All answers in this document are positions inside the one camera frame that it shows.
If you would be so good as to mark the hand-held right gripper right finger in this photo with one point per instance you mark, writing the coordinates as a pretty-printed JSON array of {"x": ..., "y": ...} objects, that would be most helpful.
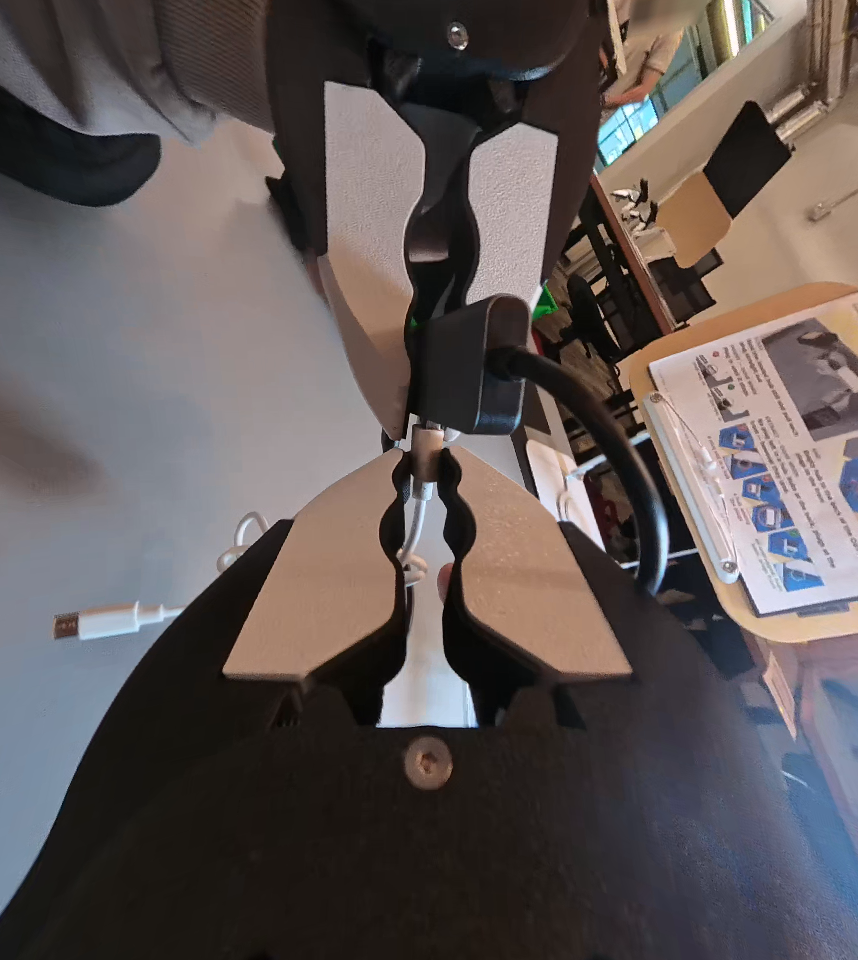
[{"x": 541, "y": 592}]

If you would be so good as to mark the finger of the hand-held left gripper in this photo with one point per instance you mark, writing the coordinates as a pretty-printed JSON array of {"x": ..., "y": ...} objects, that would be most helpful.
[
  {"x": 515, "y": 210},
  {"x": 365, "y": 225}
]

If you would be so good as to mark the black textured wrist rest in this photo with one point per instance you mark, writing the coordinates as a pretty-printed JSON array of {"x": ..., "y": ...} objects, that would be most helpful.
[{"x": 61, "y": 165}]

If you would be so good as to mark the person's left forearm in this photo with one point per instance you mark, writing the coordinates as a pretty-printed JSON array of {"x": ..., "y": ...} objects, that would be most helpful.
[{"x": 136, "y": 60}]

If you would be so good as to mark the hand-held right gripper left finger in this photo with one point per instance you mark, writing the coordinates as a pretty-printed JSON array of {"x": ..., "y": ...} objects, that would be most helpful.
[{"x": 324, "y": 592}]

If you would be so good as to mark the black office chair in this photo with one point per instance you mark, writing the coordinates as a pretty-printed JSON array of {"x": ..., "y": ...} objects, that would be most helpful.
[{"x": 586, "y": 300}]

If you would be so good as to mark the person's right hand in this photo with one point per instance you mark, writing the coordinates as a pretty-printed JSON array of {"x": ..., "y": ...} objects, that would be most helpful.
[{"x": 444, "y": 583}]

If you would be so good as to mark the grey slim usb hub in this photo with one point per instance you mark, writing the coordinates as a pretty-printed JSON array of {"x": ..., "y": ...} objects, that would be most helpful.
[{"x": 466, "y": 360}]

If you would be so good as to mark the clipboard with instruction sheet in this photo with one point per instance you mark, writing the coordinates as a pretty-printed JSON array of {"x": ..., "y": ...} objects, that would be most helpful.
[{"x": 811, "y": 450}]

